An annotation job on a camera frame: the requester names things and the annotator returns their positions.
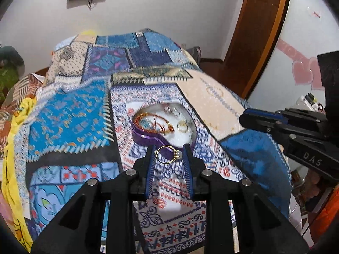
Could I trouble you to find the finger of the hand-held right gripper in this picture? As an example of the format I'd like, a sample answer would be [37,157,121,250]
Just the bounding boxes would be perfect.
[239,108,327,145]
[275,107,329,125]

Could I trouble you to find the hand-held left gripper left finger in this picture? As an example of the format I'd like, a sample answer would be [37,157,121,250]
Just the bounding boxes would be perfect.
[30,144,160,254]

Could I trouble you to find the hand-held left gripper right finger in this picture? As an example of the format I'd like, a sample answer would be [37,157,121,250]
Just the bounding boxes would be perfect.
[182,143,311,254]

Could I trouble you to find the gold ring with stone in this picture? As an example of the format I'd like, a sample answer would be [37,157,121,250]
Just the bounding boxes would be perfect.
[154,145,184,165]

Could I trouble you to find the purple heart-shaped tin box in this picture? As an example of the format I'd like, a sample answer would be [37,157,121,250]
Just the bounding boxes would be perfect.
[131,101,198,156]

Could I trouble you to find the red beaded bracelet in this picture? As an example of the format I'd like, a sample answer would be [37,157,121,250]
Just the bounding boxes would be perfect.
[133,110,176,136]

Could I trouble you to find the person's right hand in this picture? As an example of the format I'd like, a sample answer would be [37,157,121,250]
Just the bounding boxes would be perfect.
[301,170,323,202]

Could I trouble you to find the white plastic bag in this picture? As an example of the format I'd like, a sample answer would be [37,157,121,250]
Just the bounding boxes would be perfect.
[295,92,327,112]

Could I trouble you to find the orange cloth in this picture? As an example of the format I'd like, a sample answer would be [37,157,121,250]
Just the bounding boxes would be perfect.
[311,192,339,245]

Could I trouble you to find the patchwork printed blanket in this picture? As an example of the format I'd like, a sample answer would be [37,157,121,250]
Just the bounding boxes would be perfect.
[5,28,292,254]

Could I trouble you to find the brown wooden door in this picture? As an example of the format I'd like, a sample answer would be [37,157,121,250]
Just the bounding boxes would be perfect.
[223,0,292,100]

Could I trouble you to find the dark backpack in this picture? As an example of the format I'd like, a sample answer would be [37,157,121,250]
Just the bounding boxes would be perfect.
[186,46,203,67]

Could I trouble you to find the yellow cloth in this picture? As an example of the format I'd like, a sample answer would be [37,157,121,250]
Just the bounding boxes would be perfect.
[1,96,38,245]

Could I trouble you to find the orange striped quilt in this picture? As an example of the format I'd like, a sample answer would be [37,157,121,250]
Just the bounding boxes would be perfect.
[0,73,45,139]

